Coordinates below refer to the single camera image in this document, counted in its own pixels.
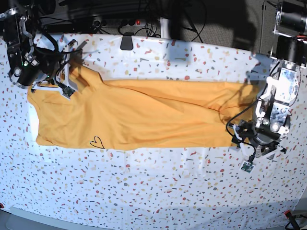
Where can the black table clamp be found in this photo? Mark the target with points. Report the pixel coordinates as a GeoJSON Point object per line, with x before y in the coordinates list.
{"type": "Point", "coordinates": [127, 43]}

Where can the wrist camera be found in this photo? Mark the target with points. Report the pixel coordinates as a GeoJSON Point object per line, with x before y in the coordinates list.
{"type": "Point", "coordinates": [247, 166]}
{"type": "Point", "coordinates": [67, 92]}

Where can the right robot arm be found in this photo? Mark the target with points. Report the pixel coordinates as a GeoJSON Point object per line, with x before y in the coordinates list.
{"type": "Point", "coordinates": [22, 29]}

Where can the aluminium profile post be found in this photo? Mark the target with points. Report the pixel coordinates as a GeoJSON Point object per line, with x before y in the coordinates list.
{"type": "Point", "coordinates": [164, 28]}

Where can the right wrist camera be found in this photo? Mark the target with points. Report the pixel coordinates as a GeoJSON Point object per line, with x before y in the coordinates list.
{"type": "Point", "coordinates": [67, 92]}

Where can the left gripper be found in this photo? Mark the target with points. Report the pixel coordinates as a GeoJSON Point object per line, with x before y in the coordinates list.
{"type": "Point", "coordinates": [265, 142]}

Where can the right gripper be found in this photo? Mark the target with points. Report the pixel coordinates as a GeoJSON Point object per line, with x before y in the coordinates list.
{"type": "Point", "coordinates": [50, 69]}

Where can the yellow T-shirt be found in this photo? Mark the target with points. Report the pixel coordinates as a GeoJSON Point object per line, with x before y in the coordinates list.
{"type": "Point", "coordinates": [131, 114]}

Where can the terrazzo pattern table cloth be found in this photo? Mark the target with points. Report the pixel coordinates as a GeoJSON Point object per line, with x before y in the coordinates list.
{"type": "Point", "coordinates": [151, 189]}

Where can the red clamp handle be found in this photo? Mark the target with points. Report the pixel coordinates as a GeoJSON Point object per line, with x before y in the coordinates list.
{"type": "Point", "coordinates": [292, 223]}

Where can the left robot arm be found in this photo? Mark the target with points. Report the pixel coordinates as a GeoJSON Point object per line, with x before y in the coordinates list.
{"type": "Point", "coordinates": [271, 105]}

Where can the black power strip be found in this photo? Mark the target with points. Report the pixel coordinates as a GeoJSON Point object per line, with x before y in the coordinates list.
{"type": "Point", "coordinates": [119, 22]}

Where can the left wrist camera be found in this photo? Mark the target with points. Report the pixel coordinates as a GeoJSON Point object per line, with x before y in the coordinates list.
{"type": "Point", "coordinates": [247, 166]}

